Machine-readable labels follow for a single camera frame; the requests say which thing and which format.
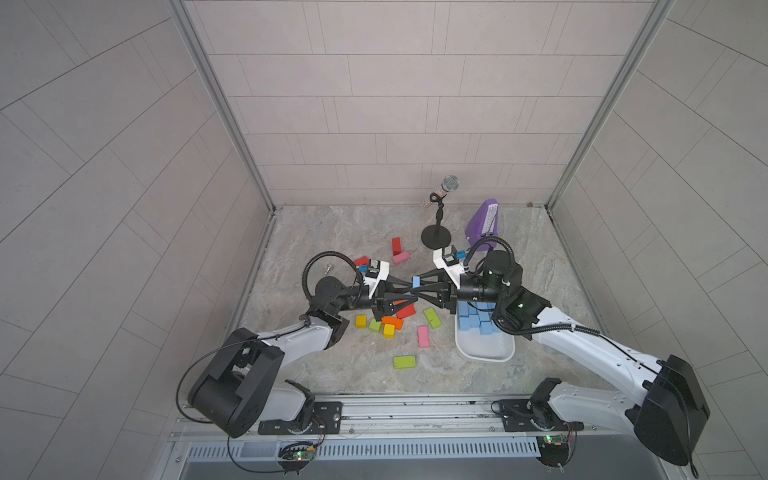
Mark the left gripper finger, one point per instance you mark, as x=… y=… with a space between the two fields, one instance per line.
x=395 y=284
x=389 y=304

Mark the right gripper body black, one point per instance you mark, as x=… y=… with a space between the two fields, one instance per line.
x=478 y=289

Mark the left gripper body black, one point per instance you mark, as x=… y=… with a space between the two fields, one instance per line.
x=351 y=300

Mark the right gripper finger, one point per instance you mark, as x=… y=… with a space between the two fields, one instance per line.
x=443 y=300
x=439 y=279

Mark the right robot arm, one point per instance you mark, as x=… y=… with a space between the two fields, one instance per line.
x=659 y=402

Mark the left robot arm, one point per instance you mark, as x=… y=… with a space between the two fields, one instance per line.
x=237 y=387

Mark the green block by pink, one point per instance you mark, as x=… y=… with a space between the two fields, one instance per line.
x=432 y=318

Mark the green cube small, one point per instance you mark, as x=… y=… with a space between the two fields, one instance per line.
x=375 y=325

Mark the orange block long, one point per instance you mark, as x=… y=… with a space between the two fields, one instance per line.
x=396 y=322

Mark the red block lower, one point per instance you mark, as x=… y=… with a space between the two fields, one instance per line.
x=406 y=312

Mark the pink block in pile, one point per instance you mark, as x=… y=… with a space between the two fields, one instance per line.
x=401 y=257

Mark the blue cube beside orange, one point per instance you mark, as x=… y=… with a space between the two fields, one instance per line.
x=487 y=328

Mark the pink block lower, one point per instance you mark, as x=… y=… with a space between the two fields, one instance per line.
x=423 y=336

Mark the white plastic tray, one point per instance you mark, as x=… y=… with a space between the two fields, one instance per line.
x=497 y=347

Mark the black microphone stand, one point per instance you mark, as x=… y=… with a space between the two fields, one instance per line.
x=436 y=236

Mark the green block front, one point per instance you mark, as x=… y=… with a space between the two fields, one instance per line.
x=404 y=362

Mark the purple metronome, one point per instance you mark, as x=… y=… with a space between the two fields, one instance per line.
x=484 y=222

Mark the silver microphone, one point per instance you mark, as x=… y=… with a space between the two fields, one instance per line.
x=449 y=184

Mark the right circuit board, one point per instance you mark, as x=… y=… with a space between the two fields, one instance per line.
x=555 y=451

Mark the circuit board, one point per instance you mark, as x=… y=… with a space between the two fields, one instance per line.
x=555 y=451
x=298 y=452

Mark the left circuit board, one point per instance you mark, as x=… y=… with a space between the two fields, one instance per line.
x=298 y=452

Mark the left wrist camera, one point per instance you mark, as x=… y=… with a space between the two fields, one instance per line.
x=376 y=272

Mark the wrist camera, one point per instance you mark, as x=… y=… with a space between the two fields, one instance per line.
x=447 y=260
x=376 y=272

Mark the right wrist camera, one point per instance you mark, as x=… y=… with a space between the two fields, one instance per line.
x=447 y=260

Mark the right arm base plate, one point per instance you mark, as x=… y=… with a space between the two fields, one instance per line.
x=523 y=415

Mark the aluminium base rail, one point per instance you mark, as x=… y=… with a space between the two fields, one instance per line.
x=453 y=415

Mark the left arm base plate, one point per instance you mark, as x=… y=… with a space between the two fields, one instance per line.
x=321 y=417

